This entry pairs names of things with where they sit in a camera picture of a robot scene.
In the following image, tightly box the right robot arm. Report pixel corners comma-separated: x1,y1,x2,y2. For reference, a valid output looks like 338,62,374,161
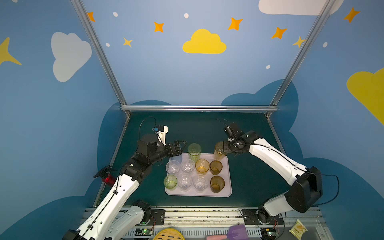
223,123,323,224

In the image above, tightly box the yellow transparent cup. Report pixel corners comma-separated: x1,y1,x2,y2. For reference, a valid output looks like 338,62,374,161
195,159,210,175

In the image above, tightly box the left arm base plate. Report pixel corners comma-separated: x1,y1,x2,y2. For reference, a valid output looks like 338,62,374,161
147,209,165,226

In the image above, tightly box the tall blue textured cup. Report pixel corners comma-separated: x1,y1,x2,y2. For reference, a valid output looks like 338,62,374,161
170,155,183,164

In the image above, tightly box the tall green cup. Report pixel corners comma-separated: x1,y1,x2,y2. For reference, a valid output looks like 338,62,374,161
188,143,202,163

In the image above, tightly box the tall yellow cup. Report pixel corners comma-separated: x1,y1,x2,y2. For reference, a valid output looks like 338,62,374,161
214,141,227,161

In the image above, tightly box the pink plastic tray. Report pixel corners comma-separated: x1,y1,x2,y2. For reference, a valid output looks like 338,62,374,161
165,153,232,198

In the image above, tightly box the purple toy shovel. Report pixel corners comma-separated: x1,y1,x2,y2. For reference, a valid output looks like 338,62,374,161
206,225,249,240

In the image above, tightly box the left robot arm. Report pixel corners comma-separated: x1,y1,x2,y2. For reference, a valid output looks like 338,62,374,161
63,133,187,240

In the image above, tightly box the brown textured cup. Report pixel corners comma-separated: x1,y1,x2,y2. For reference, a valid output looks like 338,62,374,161
210,160,223,175
210,176,225,193

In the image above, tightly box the clear faceted glass back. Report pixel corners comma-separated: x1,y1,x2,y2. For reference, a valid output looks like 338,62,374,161
181,159,195,173

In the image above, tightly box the yellow round lid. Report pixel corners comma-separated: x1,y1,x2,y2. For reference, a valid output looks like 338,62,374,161
153,228,185,240

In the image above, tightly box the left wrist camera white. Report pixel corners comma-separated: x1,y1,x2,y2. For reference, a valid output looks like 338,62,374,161
154,125,168,145

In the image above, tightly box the yellow snack packet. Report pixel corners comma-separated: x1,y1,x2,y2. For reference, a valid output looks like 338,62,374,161
289,219,308,240

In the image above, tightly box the small green cup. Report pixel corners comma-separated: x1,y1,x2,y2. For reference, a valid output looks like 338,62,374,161
164,175,178,191

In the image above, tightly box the clear faceted glass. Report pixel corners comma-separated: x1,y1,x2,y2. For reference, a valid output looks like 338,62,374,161
177,173,193,191
193,175,208,192
166,160,181,175
181,159,195,173

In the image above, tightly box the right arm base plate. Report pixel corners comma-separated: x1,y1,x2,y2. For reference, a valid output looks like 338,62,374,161
240,209,285,225

